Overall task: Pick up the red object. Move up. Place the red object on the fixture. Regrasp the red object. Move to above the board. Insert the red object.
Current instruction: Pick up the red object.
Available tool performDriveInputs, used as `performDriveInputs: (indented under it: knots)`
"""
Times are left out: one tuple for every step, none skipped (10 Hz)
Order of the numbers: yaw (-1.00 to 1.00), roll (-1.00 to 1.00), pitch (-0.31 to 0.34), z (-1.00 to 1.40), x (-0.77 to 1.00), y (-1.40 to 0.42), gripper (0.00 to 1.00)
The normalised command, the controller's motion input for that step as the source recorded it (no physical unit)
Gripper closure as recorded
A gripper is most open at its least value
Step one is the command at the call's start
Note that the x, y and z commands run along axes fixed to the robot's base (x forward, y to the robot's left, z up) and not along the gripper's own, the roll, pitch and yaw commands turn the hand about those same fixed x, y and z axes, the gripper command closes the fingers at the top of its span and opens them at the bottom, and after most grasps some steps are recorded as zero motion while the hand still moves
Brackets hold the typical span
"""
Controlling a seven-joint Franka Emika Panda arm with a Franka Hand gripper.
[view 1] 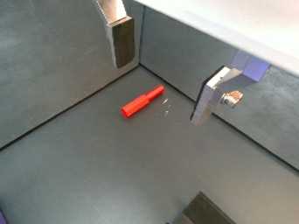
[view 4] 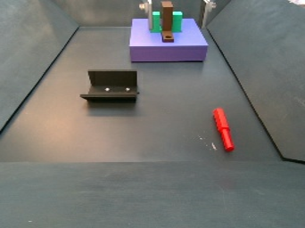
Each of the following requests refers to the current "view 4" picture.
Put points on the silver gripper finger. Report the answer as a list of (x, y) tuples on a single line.
[(146, 6), (209, 5)]

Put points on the red peg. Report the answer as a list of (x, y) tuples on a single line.
[(224, 129)]

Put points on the purple base board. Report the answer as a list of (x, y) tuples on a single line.
[(147, 48)]

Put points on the brown L-shaped block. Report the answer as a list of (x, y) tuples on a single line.
[(167, 38)]

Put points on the green U-shaped block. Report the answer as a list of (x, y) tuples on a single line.
[(175, 24)]

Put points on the black angle bracket holder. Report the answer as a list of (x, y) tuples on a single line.
[(111, 85)]

